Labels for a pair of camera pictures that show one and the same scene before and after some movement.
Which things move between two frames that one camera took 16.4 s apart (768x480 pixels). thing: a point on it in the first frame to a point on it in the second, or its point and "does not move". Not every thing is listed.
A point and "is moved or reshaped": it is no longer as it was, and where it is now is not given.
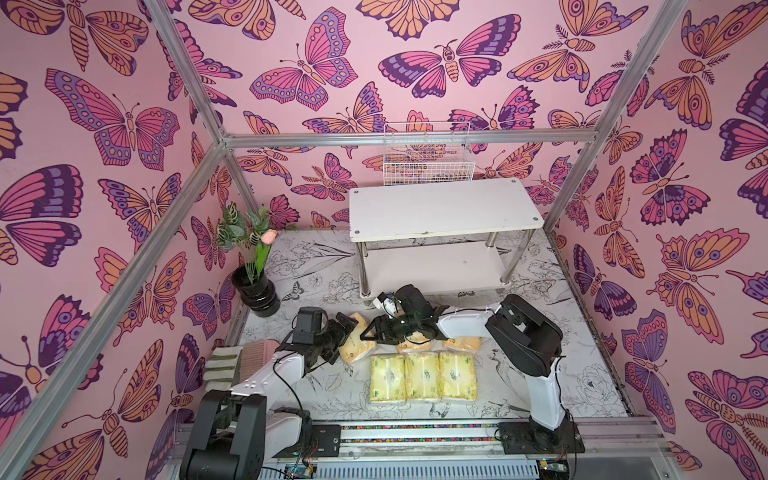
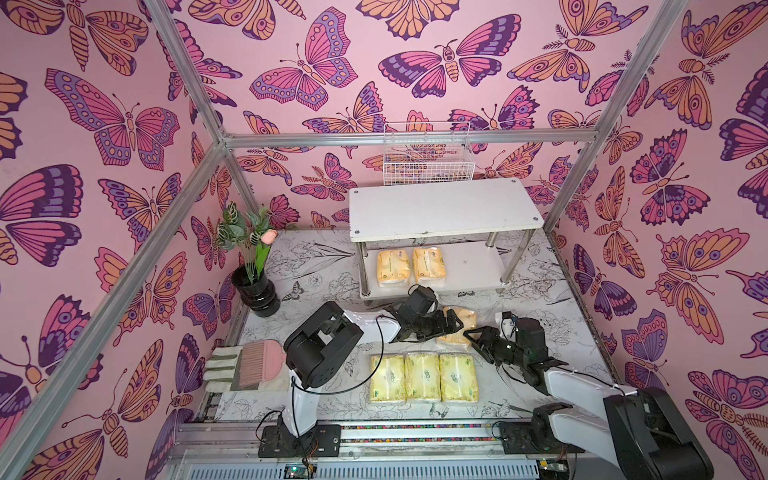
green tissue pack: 458,379 does not move
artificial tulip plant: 249,233 does not move
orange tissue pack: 415,342 to 429,263
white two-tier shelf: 446,237 does not move
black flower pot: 259,295 does not move
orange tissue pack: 355,347 is moved or reshaped
